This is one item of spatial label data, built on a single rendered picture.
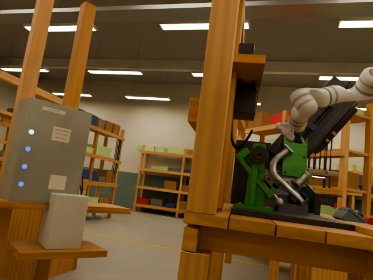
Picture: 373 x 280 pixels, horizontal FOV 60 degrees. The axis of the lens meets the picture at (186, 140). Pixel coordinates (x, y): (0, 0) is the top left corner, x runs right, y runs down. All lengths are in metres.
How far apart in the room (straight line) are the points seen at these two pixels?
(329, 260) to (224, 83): 0.64
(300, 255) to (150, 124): 10.76
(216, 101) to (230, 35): 0.23
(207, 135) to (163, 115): 10.57
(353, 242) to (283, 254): 0.21
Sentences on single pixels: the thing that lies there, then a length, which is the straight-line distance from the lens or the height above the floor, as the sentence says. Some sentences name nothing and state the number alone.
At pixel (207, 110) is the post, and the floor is 1.21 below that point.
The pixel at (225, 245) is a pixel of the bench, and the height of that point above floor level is 0.78.
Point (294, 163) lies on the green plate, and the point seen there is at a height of 1.14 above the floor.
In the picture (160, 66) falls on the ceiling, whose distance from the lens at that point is 9.84.
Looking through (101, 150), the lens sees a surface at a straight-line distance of 7.58.
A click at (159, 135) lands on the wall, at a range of 11.47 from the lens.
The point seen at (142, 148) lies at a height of 2.07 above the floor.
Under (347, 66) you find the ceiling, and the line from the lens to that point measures 9.34.
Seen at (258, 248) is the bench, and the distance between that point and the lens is 1.11.
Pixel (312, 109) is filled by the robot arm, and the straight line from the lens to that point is 1.20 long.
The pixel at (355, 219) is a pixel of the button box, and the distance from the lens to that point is 1.57.
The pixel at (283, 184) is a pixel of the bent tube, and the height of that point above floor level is 1.03.
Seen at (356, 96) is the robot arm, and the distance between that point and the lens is 1.40.
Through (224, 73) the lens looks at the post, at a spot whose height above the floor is 1.34.
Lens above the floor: 0.95
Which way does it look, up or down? 8 degrees up
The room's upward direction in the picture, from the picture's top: 7 degrees clockwise
